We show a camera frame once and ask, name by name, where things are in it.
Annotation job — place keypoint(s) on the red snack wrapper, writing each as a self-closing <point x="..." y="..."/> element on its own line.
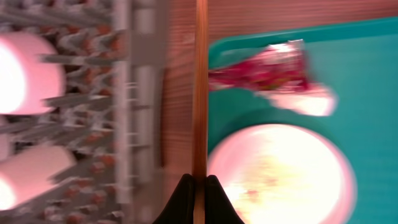
<point x="278" y="67"/>

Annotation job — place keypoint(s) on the white cup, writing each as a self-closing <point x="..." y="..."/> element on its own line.
<point x="28" y="174"/>

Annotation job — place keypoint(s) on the wooden chopstick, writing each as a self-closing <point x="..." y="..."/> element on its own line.
<point x="200" y="110"/>

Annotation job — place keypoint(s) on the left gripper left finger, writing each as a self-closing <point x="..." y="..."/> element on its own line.
<point x="179" y="208"/>

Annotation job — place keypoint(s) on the small pink-white bowl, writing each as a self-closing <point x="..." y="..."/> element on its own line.
<point x="26" y="81"/>

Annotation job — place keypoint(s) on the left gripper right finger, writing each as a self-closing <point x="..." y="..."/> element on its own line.
<point x="218" y="208"/>

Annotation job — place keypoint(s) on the crumpled white tissue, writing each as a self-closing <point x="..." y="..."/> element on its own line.
<point x="319" y="100"/>

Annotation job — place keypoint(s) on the teal plastic tray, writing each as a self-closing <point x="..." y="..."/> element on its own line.
<point x="359" y="61"/>

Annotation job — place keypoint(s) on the grey plastic dish rack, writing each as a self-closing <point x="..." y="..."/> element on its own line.
<point x="113" y="54"/>

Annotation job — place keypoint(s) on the large white plate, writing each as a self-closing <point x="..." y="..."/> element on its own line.
<point x="281" y="173"/>

